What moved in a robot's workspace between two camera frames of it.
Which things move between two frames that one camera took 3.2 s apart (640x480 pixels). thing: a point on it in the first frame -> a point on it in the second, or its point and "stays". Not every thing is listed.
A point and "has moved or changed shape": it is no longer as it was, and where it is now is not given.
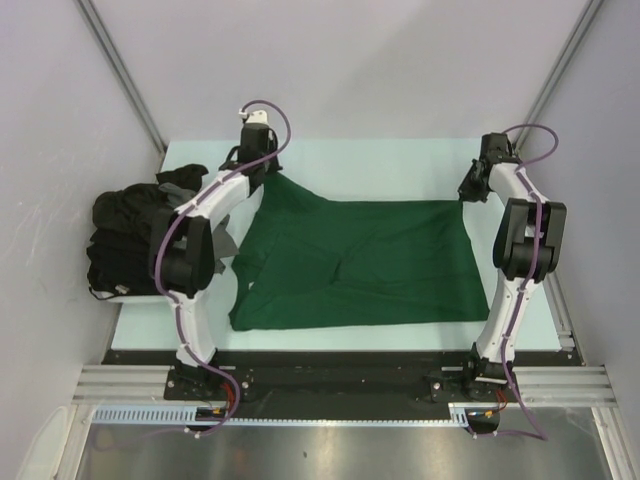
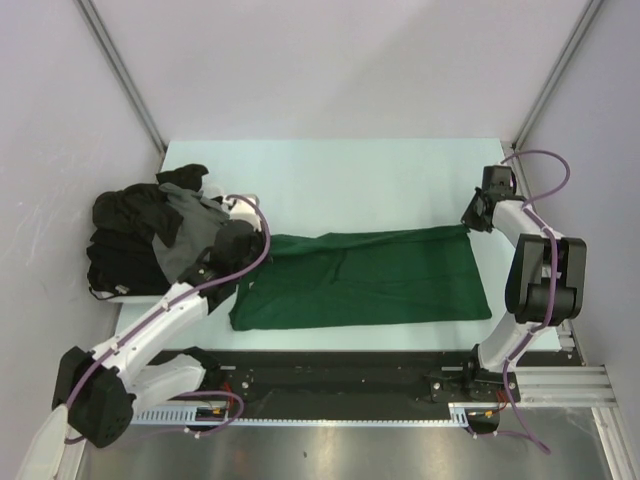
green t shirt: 306,261 has moved or changed shape
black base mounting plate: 329,379 stays
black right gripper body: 474,188 -> 471,217
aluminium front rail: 542,384 stays
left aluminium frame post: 124,73 stays
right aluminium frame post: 575,39 stays
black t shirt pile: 119,249 stays
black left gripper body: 270,166 -> 257,250
